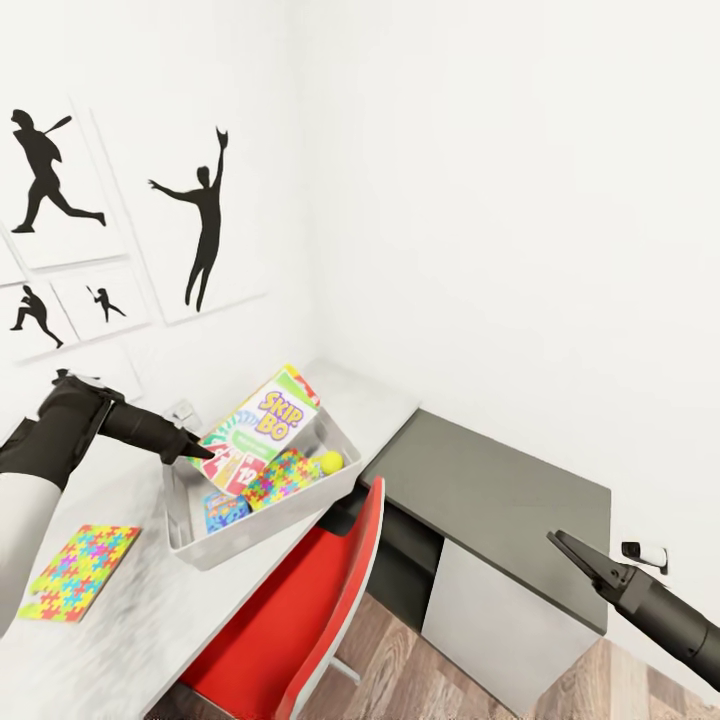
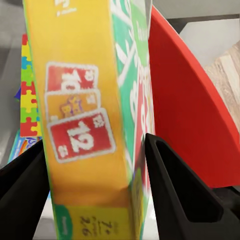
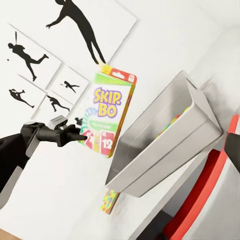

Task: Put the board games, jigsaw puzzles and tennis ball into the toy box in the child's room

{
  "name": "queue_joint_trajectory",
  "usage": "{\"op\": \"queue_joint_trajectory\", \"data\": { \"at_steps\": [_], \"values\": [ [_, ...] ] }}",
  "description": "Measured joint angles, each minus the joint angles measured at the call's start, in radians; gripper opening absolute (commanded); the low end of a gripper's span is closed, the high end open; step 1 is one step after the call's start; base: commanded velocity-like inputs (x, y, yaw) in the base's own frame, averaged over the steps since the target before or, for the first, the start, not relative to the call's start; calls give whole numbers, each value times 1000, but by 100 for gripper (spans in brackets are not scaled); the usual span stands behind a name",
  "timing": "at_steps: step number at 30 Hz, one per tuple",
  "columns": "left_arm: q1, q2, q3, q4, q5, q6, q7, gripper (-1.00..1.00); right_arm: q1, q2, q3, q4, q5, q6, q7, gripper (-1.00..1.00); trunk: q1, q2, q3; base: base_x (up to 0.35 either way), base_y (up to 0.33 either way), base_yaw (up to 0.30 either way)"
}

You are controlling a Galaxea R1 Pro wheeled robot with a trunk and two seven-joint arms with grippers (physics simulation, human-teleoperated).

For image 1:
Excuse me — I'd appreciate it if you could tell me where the toy box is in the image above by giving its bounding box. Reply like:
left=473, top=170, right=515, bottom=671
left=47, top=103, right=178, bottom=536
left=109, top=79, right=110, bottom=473
left=162, top=404, right=363, bottom=572

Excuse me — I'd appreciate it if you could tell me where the jigsaw puzzle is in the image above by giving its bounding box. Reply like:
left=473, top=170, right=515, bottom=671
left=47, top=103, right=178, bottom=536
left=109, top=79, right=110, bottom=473
left=17, top=525, right=142, bottom=624
left=241, top=449, right=320, bottom=511

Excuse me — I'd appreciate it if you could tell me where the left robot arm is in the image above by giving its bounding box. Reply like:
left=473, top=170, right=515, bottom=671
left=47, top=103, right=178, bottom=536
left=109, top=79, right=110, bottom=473
left=0, top=374, right=215, bottom=639

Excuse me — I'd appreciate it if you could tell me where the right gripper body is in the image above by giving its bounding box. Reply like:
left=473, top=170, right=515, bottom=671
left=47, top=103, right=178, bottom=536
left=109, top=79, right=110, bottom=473
left=595, top=568, right=711, bottom=664

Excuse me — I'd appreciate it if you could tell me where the tennis ball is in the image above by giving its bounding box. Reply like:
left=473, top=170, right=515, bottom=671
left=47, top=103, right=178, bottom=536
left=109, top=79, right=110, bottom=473
left=320, top=451, right=343, bottom=477

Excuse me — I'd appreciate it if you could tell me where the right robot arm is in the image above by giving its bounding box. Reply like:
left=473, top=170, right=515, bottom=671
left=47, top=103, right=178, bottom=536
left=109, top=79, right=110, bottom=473
left=547, top=530, right=720, bottom=693

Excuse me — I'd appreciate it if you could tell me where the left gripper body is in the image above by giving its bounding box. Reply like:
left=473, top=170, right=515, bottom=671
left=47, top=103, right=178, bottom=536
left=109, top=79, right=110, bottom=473
left=124, top=409, right=189, bottom=465

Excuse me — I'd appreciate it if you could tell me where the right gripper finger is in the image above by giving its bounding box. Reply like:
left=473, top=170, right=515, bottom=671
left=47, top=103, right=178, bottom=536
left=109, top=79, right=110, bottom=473
left=554, top=530, right=642, bottom=590
left=547, top=532, right=609, bottom=595

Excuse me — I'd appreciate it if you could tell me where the board game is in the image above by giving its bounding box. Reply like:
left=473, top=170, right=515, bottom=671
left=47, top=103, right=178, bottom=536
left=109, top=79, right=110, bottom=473
left=310, top=456, right=327, bottom=479
left=203, top=490, right=250, bottom=535
left=187, top=364, right=321, bottom=499

